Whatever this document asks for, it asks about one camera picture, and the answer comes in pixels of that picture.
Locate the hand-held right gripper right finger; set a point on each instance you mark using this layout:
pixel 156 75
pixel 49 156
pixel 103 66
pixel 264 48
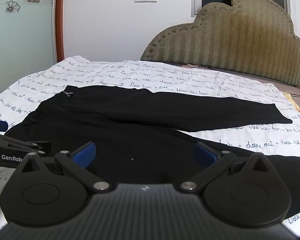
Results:
pixel 203 152

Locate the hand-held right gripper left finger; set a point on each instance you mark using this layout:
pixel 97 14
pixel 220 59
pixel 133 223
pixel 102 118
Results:
pixel 86 153

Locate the black pants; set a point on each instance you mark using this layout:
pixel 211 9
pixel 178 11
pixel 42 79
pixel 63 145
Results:
pixel 115 110

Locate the white script-print bed sheet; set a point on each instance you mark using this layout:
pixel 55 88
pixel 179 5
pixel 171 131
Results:
pixel 165 80

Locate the floral glass door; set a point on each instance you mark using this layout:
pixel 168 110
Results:
pixel 20 42

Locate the yellow blanket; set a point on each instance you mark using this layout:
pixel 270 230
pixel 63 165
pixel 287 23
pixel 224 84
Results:
pixel 296 105

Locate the tan upholstered headboard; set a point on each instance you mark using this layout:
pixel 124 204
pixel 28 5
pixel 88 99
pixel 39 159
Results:
pixel 240 42

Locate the brown wooden door frame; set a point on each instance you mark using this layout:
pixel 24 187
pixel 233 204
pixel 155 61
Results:
pixel 60 17

